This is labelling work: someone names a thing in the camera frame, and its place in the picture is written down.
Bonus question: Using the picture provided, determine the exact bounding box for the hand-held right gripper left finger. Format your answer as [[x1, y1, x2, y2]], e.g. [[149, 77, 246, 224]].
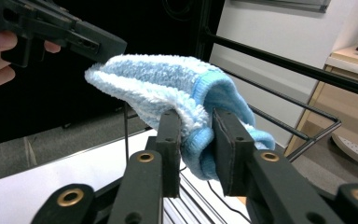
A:
[[154, 108, 183, 199]]

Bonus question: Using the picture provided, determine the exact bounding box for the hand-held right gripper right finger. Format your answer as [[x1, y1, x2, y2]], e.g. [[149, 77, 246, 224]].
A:
[[211, 106, 256, 198]]

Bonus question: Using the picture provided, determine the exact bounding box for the blue striped towel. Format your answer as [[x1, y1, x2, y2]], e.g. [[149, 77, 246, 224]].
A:
[[84, 53, 276, 182]]

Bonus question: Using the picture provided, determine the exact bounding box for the black wire rack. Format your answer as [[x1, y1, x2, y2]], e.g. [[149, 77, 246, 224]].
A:
[[123, 66, 343, 224]]

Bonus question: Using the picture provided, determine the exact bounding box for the black metal stand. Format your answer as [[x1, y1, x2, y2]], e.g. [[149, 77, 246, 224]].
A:
[[195, 0, 213, 62]]

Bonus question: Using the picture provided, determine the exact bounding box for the light wooden desk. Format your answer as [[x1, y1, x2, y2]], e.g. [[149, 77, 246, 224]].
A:
[[283, 43, 358, 158]]

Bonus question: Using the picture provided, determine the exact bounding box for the white chair base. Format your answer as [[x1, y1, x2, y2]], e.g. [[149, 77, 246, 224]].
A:
[[331, 133, 358, 181]]

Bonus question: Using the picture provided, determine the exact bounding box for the white cabinet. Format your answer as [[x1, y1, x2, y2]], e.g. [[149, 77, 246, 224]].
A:
[[209, 0, 358, 147]]

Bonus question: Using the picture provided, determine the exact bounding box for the white table mat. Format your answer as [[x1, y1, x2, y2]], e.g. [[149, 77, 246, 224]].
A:
[[0, 128, 253, 224]]

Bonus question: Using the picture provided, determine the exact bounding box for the black horizontal frame bar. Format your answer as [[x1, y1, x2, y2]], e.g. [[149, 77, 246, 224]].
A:
[[202, 30, 358, 101]]

